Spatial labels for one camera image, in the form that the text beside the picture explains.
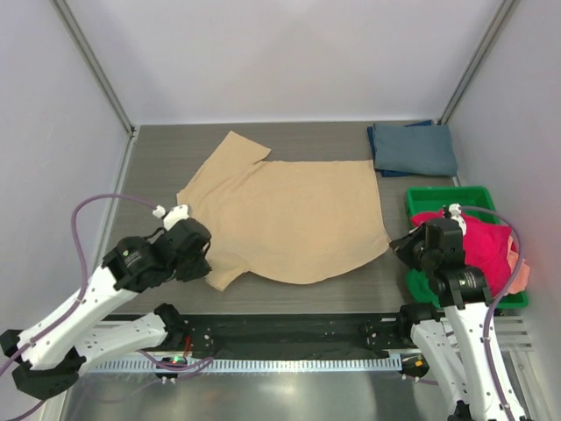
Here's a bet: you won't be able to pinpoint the beige t shirt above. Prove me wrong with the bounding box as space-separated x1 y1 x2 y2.
176 132 389 290

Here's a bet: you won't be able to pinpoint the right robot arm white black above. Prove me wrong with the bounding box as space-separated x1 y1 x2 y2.
390 218 527 420

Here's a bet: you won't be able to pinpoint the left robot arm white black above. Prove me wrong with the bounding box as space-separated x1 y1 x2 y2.
1 218 211 400

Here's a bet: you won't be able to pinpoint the green t shirt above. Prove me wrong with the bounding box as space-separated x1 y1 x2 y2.
405 269 441 309

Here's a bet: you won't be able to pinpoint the magenta t shirt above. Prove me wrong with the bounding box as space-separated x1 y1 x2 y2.
411 210 512 297

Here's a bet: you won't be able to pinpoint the green plastic bin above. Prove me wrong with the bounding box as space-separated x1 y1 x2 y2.
405 186 529 310

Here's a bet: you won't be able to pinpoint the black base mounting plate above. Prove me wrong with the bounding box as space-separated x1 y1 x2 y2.
131 313 433 361

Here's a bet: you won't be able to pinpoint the salmon pink t shirt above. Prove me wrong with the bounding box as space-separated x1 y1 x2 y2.
507 236 530 295

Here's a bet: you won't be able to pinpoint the folded grey-blue t shirt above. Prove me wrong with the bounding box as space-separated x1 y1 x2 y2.
373 124 458 177

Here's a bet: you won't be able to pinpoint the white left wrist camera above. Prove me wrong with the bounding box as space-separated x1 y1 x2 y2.
152 204 191 231

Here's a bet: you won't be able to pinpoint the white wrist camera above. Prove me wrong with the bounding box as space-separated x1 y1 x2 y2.
444 203 467 235
152 204 191 231

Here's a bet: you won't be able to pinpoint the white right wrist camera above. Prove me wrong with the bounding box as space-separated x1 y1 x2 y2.
444 203 467 235

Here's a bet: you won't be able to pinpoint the aluminium extrusion rail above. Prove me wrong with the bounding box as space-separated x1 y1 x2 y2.
494 316 533 352

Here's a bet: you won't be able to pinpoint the slotted cable duct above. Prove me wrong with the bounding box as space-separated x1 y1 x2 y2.
90 354 402 374

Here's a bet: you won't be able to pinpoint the right aluminium frame post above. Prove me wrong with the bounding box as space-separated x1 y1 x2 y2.
437 0 521 125

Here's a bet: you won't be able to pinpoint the aluminium frame post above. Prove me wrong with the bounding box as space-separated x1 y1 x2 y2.
51 0 135 135
437 0 521 125

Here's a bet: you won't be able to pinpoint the left aluminium frame post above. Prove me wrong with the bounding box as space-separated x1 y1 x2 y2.
51 0 135 135

